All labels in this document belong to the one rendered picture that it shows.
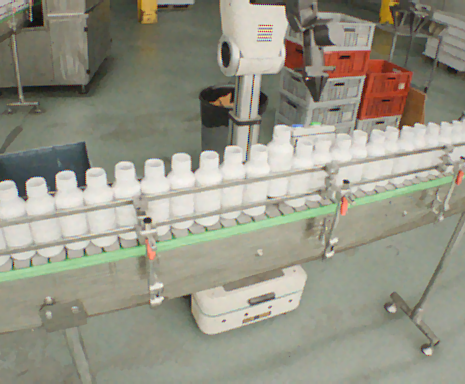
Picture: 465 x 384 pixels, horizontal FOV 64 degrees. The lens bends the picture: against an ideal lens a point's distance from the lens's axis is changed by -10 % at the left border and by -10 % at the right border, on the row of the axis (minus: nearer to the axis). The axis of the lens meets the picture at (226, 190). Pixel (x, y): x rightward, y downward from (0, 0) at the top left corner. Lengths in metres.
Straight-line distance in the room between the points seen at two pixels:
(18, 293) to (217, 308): 1.03
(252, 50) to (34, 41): 3.37
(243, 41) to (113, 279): 0.91
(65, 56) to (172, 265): 3.76
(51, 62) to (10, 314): 3.81
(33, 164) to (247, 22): 0.86
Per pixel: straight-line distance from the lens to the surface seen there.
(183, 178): 0.83
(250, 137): 1.63
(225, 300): 1.76
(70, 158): 1.42
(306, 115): 3.24
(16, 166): 1.43
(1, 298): 0.91
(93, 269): 0.87
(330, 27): 1.09
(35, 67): 4.63
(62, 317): 0.96
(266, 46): 1.47
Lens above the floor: 1.57
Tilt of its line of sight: 34 degrees down
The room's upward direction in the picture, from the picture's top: 5 degrees clockwise
